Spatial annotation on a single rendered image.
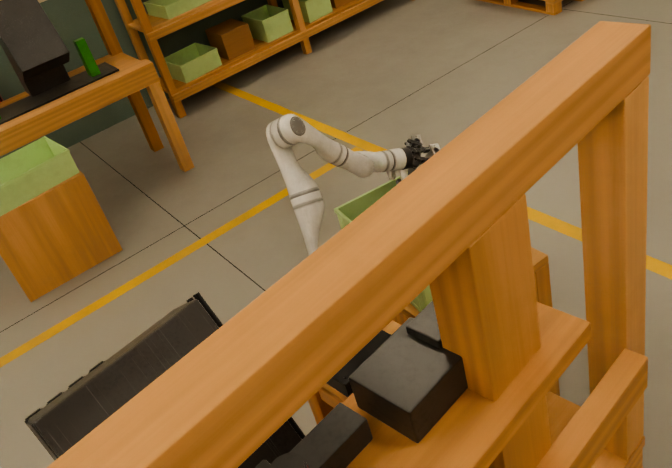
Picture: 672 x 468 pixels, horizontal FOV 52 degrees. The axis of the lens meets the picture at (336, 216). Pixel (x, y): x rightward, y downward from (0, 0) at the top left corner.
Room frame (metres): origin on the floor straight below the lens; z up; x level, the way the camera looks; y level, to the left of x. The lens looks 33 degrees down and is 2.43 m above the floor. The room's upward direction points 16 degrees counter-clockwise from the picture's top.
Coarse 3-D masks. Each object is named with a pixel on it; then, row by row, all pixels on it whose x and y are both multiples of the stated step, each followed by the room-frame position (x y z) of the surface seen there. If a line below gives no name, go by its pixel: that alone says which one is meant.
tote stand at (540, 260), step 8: (536, 256) 1.89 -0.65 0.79; (544, 256) 1.87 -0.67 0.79; (536, 264) 1.85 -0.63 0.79; (544, 264) 1.87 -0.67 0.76; (536, 272) 1.85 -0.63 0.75; (544, 272) 1.86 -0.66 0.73; (536, 280) 1.85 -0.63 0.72; (544, 280) 1.86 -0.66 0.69; (536, 288) 1.84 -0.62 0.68; (544, 288) 1.86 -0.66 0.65; (536, 296) 1.84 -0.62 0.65; (544, 296) 1.86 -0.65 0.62; (544, 304) 1.86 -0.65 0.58; (400, 312) 1.85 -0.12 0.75; (408, 312) 1.79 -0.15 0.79; (416, 312) 1.78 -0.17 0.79; (400, 320) 1.85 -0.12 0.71; (552, 392) 1.86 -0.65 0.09
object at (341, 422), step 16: (336, 416) 0.73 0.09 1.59; (352, 416) 0.73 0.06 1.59; (320, 432) 0.71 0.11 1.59; (336, 432) 0.70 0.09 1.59; (352, 432) 0.70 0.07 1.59; (368, 432) 0.71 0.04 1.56; (304, 448) 0.69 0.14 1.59; (320, 448) 0.68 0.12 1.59; (336, 448) 0.68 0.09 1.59; (352, 448) 0.69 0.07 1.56; (320, 464) 0.66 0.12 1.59; (336, 464) 0.67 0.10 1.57
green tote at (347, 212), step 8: (384, 184) 2.37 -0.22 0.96; (392, 184) 2.38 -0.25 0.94; (368, 192) 2.34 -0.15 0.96; (376, 192) 2.35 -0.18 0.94; (384, 192) 2.36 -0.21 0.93; (352, 200) 2.32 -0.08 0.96; (360, 200) 2.33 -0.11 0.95; (368, 200) 2.34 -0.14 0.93; (376, 200) 2.35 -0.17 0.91; (336, 208) 2.29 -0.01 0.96; (344, 208) 2.30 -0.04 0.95; (352, 208) 2.31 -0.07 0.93; (360, 208) 2.32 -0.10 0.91; (344, 216) 2.22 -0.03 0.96; (352, 216) 2.31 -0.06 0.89; (344, 224) 2.24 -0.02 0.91; (424, 296) 1.73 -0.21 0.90; (416, 304) 1.79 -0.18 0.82; (424, 304) 1.73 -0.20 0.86
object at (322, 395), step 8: (320, 392) 1.61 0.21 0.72; (328, 392) 1.58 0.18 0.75; (312, 400) 1.64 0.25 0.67; (320, 400) 1.62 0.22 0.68; (328, 400) 1.58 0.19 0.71; (336, 400) 1.54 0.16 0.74; (312, 408) 1.66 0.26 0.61; (320, 408) 1.61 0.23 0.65; (328, 408) 1.63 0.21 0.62; (320, 416) 1.63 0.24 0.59
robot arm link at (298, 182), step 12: (276, 120) 1.88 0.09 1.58; (276, 132) 1.85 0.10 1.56; (276, 144) 1.85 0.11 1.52; (288, 144) 1.84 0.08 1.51; (276, 156) 1.84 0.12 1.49; (288, 156) 1.85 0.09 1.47; (288, 168) 1.81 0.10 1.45; (300, 168) 1.82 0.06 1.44; (288, 180) 1.78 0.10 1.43; (300, 180) 1.77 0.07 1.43; (312, 180) 1.78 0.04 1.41; (288, 192) 1.77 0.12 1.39; (300, 192) 1.74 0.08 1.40
